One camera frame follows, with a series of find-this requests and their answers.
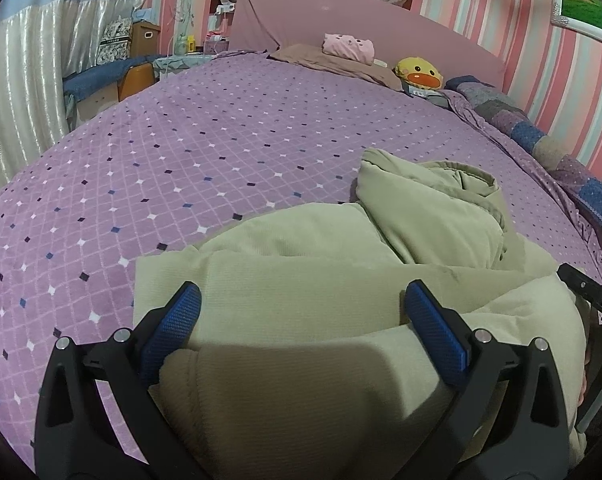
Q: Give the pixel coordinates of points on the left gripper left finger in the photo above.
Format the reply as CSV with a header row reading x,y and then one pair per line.
x,y
74,438

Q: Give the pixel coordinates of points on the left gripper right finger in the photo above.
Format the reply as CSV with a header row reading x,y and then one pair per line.
x,y
507,419

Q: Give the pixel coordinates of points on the beige fleece garment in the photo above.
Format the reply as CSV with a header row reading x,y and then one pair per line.
x,y
303,364

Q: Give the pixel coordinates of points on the patchwork quilt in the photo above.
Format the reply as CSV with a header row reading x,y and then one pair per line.
x,y
499,111

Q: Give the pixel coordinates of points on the brown cardboard box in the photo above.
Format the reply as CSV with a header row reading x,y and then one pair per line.
x,y
144,39

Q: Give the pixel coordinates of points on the pink folded cloth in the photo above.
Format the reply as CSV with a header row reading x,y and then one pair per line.
x,y
349,48

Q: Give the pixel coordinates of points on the yellow duck plush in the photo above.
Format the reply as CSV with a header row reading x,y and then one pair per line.
x,y
419,73

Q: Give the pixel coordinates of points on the purple diamond-pattern bedsheet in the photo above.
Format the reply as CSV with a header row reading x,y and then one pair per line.
x,y
240,135

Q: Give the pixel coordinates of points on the pink headboard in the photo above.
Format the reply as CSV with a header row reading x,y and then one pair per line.
x,y
396,33

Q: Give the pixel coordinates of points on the brown pillow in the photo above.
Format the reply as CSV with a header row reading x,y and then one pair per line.
x,y
315,59

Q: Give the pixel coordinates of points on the blue cloth on stand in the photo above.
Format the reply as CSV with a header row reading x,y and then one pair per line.
x,y
80,86

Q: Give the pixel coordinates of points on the silver striped curtain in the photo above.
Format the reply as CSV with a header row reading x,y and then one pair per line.
x,y
40,46

